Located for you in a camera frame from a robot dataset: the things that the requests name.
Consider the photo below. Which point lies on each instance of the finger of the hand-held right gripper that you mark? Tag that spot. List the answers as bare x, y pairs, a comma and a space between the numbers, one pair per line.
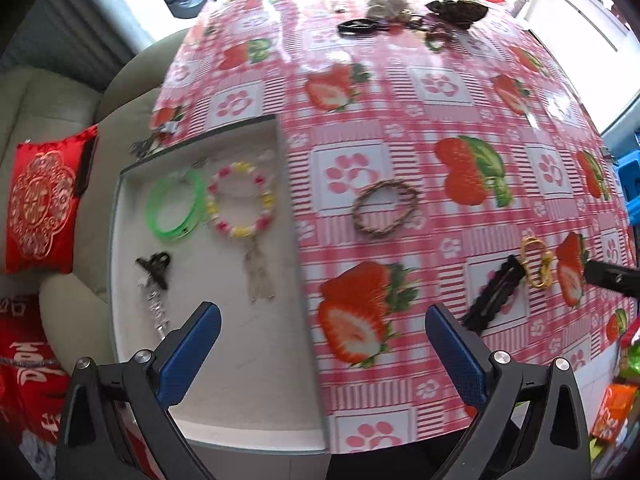
612, 276

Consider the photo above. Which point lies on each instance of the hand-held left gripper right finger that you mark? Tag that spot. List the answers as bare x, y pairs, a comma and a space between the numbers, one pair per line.
457, 357

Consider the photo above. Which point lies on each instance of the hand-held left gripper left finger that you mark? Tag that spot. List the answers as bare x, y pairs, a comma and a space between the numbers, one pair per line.
190, 347

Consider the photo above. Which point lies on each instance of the white shallow cardboard box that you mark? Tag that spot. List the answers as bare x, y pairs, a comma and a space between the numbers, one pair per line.
240, 350

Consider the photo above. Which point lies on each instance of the small black claw clip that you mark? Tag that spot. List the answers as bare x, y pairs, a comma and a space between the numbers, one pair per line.
152, 265

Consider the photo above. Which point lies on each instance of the green plastic bangle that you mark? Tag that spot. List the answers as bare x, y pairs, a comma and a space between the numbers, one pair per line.
152, 210

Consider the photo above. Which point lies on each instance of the black scalloped hair clip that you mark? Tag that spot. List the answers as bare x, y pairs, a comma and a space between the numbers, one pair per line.
492, 295

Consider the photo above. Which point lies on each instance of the blue plastic stool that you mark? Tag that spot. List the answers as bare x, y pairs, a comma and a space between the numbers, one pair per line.
629, 167

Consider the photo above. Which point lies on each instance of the colourful snack packets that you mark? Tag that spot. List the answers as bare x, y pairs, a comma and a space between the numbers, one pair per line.
620, 400

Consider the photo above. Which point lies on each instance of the red printed blanket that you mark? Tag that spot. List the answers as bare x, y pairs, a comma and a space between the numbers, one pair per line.
27, 360

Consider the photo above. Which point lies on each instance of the metal binder clip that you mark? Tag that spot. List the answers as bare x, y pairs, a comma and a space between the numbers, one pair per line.
150, 144

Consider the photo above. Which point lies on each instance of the black phone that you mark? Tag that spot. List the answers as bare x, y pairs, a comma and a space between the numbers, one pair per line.
86, 167

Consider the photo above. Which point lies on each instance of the red embroidered cushion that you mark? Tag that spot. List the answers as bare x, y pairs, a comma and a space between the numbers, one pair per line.
42, 200

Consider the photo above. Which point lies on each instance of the strawberry print tablecloth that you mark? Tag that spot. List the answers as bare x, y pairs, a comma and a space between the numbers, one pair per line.
400, 125

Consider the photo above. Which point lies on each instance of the white low cabinet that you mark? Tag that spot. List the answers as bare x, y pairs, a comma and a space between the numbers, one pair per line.
570, 0

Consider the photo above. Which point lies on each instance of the pale green sofa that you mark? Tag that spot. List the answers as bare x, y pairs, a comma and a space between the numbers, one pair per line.
30, 105

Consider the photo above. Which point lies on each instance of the black claw hair clips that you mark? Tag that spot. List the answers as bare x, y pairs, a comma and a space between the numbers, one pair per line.
435, 35

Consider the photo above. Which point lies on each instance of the grey curtain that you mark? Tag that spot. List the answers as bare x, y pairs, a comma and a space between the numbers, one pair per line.
75, 30

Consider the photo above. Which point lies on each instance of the white flower hair accessory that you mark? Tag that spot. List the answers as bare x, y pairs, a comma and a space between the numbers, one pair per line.
387, 2

